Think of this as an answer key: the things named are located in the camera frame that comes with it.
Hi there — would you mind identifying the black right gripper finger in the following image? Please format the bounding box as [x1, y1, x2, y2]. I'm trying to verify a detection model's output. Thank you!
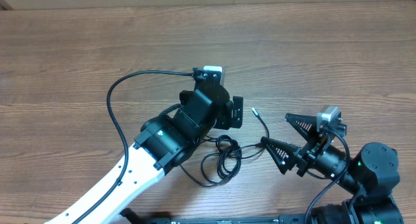
[261, 136, 300, 175]
[285, 113, 319, 142]

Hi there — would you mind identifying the black usb cable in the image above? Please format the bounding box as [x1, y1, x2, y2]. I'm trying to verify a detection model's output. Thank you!
[178, 107, 270, 188]

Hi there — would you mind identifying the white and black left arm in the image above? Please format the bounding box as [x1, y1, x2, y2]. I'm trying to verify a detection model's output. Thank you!
[50, 84, 243, 223]

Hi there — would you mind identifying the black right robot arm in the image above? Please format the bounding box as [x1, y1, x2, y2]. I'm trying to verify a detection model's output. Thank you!
[261, 112, 404, 223]

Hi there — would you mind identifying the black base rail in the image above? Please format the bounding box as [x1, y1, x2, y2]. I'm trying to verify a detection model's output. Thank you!
[120, 208, 304, 224]

